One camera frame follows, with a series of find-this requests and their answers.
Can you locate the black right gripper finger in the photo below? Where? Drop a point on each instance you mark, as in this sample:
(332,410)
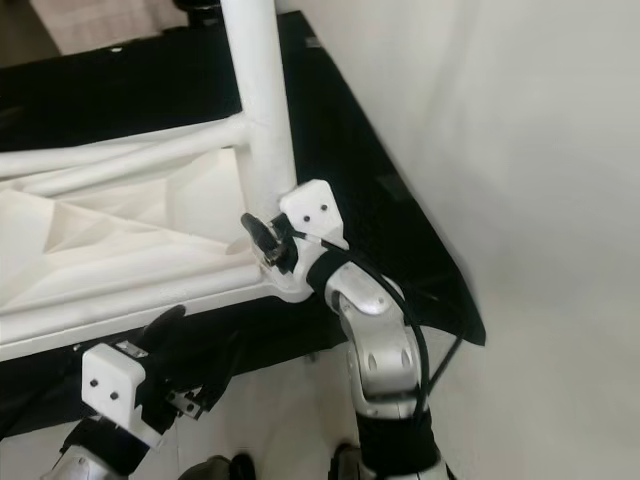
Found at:
(260,235)

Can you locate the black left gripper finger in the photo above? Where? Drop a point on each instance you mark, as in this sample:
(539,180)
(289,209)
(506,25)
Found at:
(165,325)
(225,365)

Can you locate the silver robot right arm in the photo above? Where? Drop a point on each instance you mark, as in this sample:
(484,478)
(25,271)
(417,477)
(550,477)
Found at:
(380,340)

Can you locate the white plastic table top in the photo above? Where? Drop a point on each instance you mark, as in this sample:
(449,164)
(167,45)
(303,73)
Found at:
(120,250)

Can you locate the robot left leg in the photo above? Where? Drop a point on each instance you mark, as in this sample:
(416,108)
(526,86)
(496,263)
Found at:
(220,470)

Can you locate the robot leg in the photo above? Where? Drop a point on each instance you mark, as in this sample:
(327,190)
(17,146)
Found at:
(350,465)
(220,470)

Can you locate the robot right leg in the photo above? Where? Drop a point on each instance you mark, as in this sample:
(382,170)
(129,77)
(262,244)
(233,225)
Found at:
(350,465)

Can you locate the black round stool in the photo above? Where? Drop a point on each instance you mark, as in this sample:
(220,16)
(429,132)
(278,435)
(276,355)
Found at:
(200,5)

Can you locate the white floor towel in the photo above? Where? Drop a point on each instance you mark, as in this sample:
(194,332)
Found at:
(100,25)

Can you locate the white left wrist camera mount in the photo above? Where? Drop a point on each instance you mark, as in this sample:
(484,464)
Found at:
(115,385)

